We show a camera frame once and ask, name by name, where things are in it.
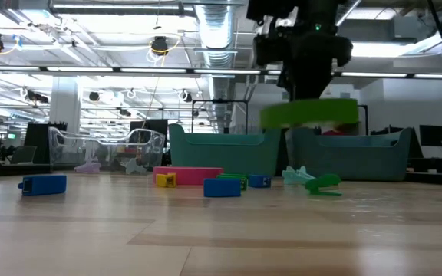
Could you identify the black background monitor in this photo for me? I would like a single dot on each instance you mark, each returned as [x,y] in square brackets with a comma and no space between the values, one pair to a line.
[433,135]

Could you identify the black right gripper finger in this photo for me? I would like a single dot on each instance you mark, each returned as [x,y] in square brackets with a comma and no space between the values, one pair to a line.
[295,86]
[317,86]

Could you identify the person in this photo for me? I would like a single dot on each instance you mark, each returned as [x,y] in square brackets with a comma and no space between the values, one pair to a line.
[332,132]

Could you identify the dark teal plastic bin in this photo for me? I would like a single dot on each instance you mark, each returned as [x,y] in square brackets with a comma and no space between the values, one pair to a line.
[351,161]

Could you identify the black background workbench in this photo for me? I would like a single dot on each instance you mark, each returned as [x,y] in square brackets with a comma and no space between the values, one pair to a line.
[436,165]

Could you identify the black background screen panel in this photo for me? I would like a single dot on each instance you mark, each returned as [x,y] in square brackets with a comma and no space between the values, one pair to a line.
[37,142]
[148,125]

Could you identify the silver slanted ventilation duct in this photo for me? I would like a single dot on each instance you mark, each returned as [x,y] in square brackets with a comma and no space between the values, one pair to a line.
[349,9]

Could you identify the pink tape roll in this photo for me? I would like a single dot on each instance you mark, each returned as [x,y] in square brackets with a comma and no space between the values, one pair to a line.
[194,175]

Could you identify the green tape roll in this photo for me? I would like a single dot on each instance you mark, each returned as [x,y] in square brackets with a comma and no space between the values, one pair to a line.
[309,113]

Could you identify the small green stapler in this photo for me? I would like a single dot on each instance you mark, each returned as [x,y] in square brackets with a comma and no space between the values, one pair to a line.
[322,186]
[243,182]

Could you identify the clear plastic bin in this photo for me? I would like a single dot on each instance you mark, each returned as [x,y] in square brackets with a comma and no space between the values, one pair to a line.
[144,145]

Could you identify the light blue staple remover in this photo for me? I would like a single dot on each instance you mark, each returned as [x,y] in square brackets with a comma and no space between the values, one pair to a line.
[134,167]

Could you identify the light teal plastic bin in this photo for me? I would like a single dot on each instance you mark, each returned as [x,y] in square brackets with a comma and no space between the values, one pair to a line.
[225,153]

